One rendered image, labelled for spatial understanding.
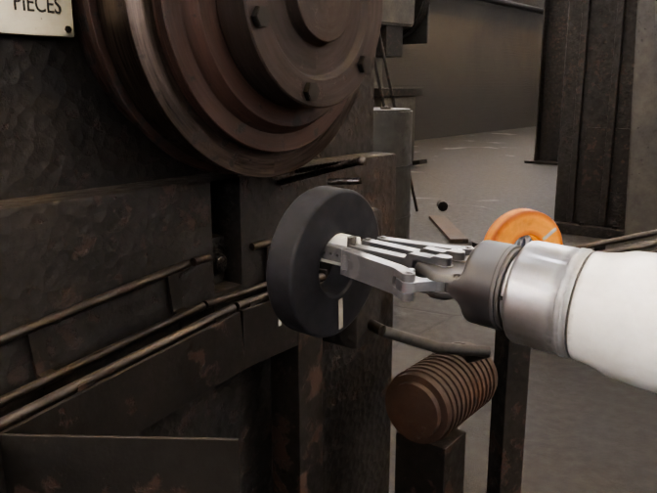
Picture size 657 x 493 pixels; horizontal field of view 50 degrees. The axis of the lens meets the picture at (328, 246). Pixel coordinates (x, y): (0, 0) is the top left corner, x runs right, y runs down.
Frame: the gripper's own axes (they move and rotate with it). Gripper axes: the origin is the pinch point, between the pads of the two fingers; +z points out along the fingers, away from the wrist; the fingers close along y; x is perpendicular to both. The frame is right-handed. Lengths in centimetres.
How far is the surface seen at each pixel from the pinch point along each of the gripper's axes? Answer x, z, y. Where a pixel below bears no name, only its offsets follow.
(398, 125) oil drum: -12, 152, 262
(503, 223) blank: -9, 7, 62
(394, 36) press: 52, 440, 712
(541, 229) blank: -10, 2, 68
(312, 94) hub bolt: 14.3, 14.0, 14.3
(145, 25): 21.3, 23.7, -3.5
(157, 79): 15.6, 23.4, -2.2
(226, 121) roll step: 10.6, 21.4, 6.7
